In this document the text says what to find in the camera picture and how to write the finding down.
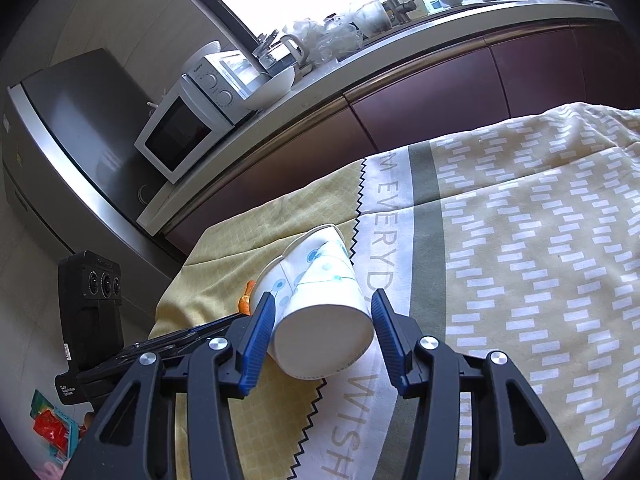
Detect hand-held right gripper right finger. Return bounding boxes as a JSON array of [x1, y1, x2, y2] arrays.
[[371, 287, 586, 480]]

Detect glass jug white handle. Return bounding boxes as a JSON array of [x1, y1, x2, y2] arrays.
[[277, 34, 312, 73]]

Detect orange peel piece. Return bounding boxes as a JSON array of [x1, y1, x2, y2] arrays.
[[239, 281, 257, 317]]

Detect grey refrigerator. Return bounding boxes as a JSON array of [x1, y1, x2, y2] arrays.
[[0, 49, 186, 281]]

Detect clear plastic bags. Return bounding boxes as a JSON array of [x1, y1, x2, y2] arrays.
[[292, 0, 393, 63]]

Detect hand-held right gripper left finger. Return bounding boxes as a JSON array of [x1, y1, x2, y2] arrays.
[[62, 290, 277, 480]]

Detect white microwave oven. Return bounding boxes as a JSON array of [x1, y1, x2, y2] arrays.
[[134, 50, 273, 186]]

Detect red snack packet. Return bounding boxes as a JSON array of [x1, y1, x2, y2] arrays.
[[31, 389, 82, 462]]

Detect white paper cup blue dots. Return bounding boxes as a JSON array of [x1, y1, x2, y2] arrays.
[[248, 224, 351, 321], [269, 240, 377, 381]]

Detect yellow patterned tablecloth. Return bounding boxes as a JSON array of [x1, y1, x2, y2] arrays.
[[150, 101, 640, 480]]

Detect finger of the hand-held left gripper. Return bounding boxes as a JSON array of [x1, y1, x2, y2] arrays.
[[125, 310, 251, 358]]

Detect white bowl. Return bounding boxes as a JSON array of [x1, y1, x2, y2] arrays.
[[242, 65, 297, 111]]

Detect maroon kitchen counter cabinet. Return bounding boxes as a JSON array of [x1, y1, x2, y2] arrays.
[[137, 0, 640, 256]]

